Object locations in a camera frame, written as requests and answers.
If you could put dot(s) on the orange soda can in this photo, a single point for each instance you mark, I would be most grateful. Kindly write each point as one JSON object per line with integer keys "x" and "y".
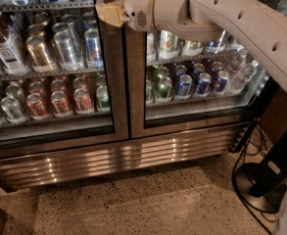
{"x": 37, "y": 106}
{"x": 83, "y": 102}
{"x": 61, "y": 104}

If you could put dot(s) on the green can lower right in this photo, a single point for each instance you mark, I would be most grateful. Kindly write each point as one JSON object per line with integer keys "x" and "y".
{"x": 163, "y": 90}

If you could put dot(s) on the silver tall can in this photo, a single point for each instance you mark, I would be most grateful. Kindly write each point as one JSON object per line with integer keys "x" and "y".
{"x": 69, "y": 59}

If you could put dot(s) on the white green soda can right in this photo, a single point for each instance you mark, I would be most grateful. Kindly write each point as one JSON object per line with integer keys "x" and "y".
{"x": 191, "y": 48}

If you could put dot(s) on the gold drink can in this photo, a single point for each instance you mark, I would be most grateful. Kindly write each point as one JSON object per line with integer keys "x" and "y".
{"x": 41, "y": 55}

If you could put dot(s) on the orange soda can left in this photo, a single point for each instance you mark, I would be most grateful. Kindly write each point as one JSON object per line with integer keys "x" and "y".
{"x": 37, "y": 106}

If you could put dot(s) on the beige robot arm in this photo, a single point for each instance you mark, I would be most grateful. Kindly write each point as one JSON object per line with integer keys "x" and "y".
{"x": 260, "y": 29}

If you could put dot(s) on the green soda can left door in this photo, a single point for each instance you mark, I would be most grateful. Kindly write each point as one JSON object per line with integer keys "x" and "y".
{"x": 103, "y": 99}

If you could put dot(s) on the glass fridge door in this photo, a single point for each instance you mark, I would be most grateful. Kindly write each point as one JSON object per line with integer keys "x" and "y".
{"x": 249, "y": 91}
{"x": 44, "y": 18}

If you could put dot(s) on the silver can lower left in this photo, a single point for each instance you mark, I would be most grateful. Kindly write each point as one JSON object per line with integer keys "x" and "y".
{"x": 14, "y": 110}

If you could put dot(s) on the orange soda can middle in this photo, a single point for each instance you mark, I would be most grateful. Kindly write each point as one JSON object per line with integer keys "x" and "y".
{"x": 61, "y": 104}

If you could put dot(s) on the brown tea bottle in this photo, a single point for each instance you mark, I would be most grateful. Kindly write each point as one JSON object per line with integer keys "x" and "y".
{"x": 11, "y": 54}

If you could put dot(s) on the white green soda can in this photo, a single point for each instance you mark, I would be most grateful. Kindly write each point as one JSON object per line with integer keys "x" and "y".
{"x": 168, "y": 45}
{"x": 191, "y": 48}

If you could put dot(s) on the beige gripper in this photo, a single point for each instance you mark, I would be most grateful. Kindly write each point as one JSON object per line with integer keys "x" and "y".
{"x": 139, "y": 10}

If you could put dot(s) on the stainless fridge bottom grille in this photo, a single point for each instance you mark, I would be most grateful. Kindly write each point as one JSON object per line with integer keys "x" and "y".
{"x": 72, "y": 164}

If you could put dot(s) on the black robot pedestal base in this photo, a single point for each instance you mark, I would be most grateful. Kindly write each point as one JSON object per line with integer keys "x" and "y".
{"x": 262, "y": 186}

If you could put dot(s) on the orange soda can right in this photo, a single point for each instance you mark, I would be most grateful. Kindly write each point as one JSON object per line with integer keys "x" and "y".
{"x": 83, "y": 102}

